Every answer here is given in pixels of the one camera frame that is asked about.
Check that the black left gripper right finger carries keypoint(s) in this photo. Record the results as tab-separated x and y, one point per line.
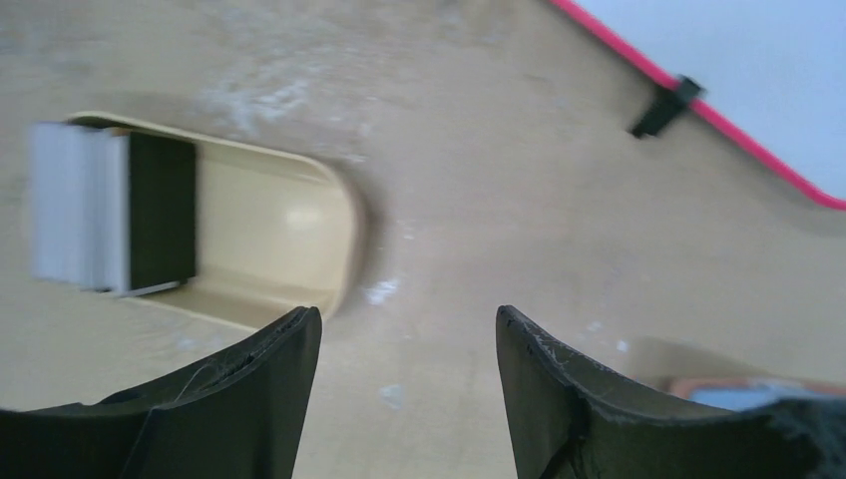
570	416

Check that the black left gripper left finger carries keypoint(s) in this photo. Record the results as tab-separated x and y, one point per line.
238	413

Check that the cream oval tray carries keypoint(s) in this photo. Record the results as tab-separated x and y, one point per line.
277	230

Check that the pink framed whiteboard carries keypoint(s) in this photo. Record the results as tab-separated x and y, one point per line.
771	75

